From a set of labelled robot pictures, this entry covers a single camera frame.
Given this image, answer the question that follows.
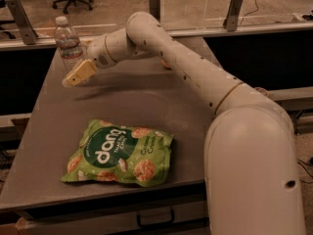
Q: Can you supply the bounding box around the right metal bracket post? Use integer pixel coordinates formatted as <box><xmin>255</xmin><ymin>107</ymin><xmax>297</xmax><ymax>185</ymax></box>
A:
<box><xmin>223</xmin><ymin>0</ymin><xmax>244</xmax><ymax>32</ymax></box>

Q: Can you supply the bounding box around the metal side rail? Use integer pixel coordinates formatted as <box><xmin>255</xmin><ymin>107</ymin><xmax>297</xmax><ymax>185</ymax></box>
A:
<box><xmin>269</xmin><ymin>86</ymin><xmax>313</xmax><ymax>111</ymax></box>

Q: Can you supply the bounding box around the green dang snack bag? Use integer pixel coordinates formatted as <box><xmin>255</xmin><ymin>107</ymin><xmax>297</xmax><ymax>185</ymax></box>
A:
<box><xmin>62</xmin><ymin>119</ymin><xmax>173</xmax><ymax>187</ymax></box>

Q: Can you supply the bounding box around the metal bracket post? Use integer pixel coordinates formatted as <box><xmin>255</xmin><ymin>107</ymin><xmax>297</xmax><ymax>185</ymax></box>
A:
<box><xmin>223</xmin><ymin>0</ymin><xmax>244</xmax><ymax>32</ymax></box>
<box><xmin>149</xmin><ymin>0</ymin><xmax>160</xmax><ymax>21</ymax></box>
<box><xmin>6</xmin><ymin>0</ymin><xmax>37</xmax><ymax>45</ymax></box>

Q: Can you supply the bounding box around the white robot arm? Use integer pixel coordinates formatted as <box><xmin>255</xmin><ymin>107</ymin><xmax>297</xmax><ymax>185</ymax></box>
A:
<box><xmin>64</xmin><ymin>12</ymin><xmax>306</xmax><ymax>235</ymax></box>

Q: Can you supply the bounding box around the black drawer handle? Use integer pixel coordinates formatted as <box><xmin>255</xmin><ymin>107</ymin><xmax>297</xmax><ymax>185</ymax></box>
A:
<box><xmin>136</xmin><ymin>209</ymin><xmax>175</xmax><ymax>229</ymax></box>

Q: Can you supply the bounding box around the black floor cable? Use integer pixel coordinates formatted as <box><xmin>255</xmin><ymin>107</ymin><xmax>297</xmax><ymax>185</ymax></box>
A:
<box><xmin>296</xmin><ymin>157</ymin><xmax>313</xmax><ymax>185</ymax></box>

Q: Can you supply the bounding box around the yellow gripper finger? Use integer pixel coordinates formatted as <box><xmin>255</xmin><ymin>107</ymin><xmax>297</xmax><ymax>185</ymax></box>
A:
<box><xmin>62</xmin><ymin>60</ymin><xmax>97</xmax><ymax>87</ymax></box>

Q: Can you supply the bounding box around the middle metal bracket post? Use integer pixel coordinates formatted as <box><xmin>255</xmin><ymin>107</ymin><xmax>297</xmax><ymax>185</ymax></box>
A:
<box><xmin>149</xmin><ymin>0</ymin><xmax>160</xmax><ymax>21</ymax></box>

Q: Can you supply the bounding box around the left metal bracket post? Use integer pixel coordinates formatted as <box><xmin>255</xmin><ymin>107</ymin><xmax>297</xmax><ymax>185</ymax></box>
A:
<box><xmin>6</xmin><ymin>0</ymin><xmax>37</xmax><ymax>45</ymax></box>

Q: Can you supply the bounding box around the clear plastic water bottle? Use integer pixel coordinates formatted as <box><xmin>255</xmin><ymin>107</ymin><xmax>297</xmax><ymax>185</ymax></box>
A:
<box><xmin>55</xmin><ymin>16</ymin><xmax>84</xmax><ymax>76</ymax></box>

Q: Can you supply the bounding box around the orange fruit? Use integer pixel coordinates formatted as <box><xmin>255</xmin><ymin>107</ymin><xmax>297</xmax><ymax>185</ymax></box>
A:
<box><xmin>161</xmin><ymin>60</ymin><xmax>170</xmax><ymax>70</ymax></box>

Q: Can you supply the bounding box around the orange tape roll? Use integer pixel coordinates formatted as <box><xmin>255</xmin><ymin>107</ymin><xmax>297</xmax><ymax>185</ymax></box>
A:
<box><xmin>254</xmin><ymin>87</ymin><xmax>269</xmax><ymax>97</ymax></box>

